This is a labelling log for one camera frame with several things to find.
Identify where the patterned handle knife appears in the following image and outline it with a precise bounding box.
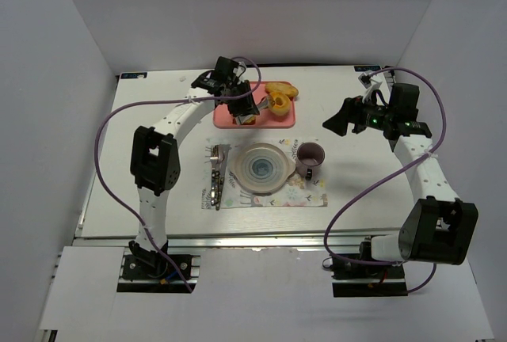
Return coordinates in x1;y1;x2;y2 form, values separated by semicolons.
212;144;231;211

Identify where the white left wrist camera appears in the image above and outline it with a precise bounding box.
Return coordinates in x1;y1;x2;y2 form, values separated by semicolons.
233;62;247;82

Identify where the floral placemat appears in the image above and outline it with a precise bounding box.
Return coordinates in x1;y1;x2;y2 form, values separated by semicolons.
200;138;328;210

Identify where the flat bread roll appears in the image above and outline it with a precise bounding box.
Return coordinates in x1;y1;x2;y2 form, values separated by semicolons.
265;82;299;99

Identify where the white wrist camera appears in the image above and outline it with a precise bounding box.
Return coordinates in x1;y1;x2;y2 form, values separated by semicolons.
358;70;382;103
233;62;247;82

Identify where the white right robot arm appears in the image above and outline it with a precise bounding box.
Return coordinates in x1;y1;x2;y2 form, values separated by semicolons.
322;83;478;266

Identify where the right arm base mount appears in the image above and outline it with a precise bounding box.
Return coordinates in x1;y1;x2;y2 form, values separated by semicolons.
322;235;408;298

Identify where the metal fork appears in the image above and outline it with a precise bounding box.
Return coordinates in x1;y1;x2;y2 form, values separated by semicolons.
209;145;219;206

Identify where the pink tray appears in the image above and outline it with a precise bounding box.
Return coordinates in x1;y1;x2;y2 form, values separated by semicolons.
212;100;295;129

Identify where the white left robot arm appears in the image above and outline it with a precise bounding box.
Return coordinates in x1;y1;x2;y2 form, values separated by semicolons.
130;56;260;253

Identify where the purple mug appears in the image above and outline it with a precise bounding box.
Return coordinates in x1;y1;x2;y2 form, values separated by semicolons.
295;142;326;181

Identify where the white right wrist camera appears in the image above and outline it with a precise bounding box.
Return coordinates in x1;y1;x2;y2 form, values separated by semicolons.
358;70;382;103

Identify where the metal spoon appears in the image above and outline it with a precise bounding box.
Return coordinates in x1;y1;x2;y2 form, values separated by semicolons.
210;145;223;172

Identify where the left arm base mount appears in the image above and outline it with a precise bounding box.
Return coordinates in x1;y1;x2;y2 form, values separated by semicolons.
116;241;200;294

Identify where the clear glass plate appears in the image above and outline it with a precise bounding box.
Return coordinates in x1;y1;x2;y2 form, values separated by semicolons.
229;142;295;195

